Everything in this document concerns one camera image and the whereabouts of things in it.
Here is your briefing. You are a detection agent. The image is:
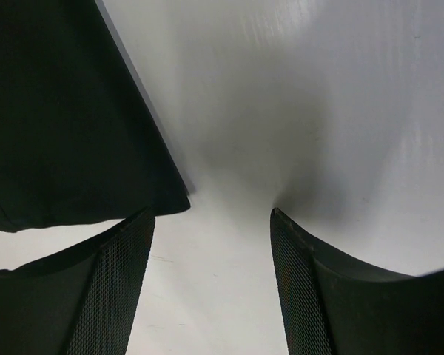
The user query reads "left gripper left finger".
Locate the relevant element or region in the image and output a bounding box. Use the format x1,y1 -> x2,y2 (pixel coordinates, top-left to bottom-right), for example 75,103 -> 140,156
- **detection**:
0,208 -> 155,354

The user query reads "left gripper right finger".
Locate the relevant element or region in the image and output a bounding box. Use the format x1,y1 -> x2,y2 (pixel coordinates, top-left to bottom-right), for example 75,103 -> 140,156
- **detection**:
270,209 -> 444,354

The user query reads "black t-shirt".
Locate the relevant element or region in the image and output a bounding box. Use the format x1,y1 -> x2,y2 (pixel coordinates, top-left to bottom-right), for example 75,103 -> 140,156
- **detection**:
0,1 -> 190,232

